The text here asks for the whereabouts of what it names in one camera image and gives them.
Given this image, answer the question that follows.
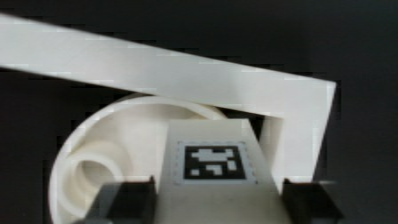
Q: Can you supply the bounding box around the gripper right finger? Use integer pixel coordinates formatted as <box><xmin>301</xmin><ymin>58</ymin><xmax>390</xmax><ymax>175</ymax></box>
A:
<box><xmin>281</xmin><ymin>179</ymin><xmax>345</xmax><ymax>224</ymax></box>

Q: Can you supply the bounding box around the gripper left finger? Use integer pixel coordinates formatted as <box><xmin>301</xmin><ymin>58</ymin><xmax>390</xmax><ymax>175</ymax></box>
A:
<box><xmin>74</xmin><ymin>178</ymin><xmax>157</xmax><ymax>224</ymax></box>

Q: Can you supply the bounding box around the white U-shaped wall fence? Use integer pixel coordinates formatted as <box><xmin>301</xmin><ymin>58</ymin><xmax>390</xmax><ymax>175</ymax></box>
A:
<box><xmin>0</xmin><ymin>13</ymin><xmax>336</xmax><ymax>182</ymax></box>

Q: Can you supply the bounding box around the white stool leg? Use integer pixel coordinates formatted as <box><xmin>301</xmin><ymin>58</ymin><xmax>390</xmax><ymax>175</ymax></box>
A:
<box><xmin>155</xmin><ymin>119</ymin><xmax>292</xmax><ymax>224</ymax></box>

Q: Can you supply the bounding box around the white round stool seat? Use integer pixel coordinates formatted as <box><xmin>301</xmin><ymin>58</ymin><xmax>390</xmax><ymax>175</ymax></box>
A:
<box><xmin>49</xmin><ymin>94</ymin><xmax>226</xmax><ymax>224</ymax></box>

